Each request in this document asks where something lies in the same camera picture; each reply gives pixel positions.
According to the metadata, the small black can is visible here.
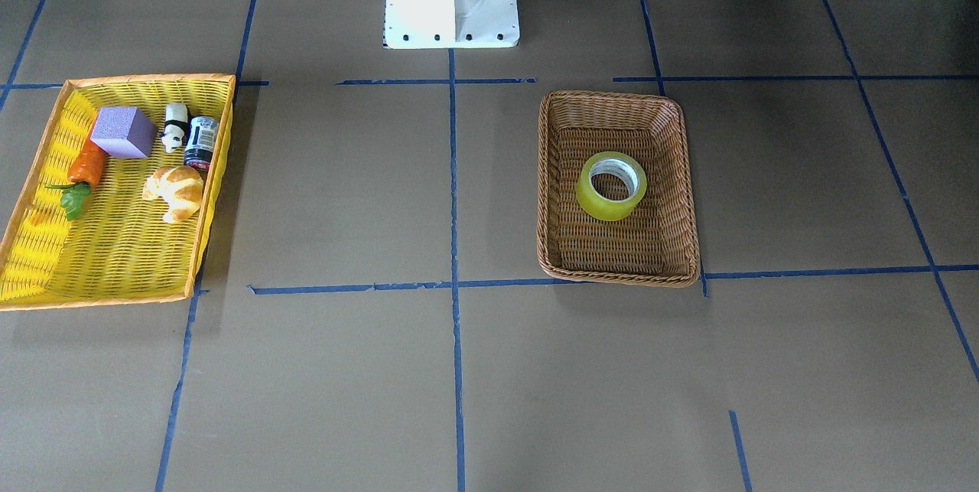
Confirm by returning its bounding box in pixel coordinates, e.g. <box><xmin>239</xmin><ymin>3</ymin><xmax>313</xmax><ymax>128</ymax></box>
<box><xmin>183</xmin><ymin>116</ymin><xmax>218</xmax><ymax>171</ymax></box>

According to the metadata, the yellow tape roll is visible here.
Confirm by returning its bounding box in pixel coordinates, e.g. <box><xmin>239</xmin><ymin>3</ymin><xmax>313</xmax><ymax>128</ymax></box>
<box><xmin>574</xmin><ymin>151</ymin><xmax>648</xmax><ymax>221</ymax></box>

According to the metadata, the purple foam cube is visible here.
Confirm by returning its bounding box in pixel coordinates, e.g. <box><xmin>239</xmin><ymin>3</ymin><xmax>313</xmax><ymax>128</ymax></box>
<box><xmin>89</xmin><ymin>107</ymin><xmax>157</xmax><ymax>158</ymax></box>

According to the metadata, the brown wicker basket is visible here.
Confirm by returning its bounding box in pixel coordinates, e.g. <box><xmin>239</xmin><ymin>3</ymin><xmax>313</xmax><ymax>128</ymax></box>
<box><xmin>536</xmin><ymin>90</ymin><xmax>701</xmax><ymax>287</ymax></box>

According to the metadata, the toy croissant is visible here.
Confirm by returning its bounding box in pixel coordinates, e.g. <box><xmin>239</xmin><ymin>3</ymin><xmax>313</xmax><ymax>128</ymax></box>
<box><xmin>142</xmin><ymin>165</ymin><xmax>205</xmax><ymax>224</ymax></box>

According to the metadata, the orange toy carrot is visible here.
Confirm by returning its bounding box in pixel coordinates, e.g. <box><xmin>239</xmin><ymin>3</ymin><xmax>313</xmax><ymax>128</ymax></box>
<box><xmin>44</xmin><ymin>129</ymin><xmax>108</xmax><ymax>221</ymax></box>

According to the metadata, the yellow plastic basket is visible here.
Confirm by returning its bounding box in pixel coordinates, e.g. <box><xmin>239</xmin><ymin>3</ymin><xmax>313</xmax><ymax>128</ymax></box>
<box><xmin>1</xmin><ymin>73</ymin><xmax>236</xmax><ymax>311</ymax></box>

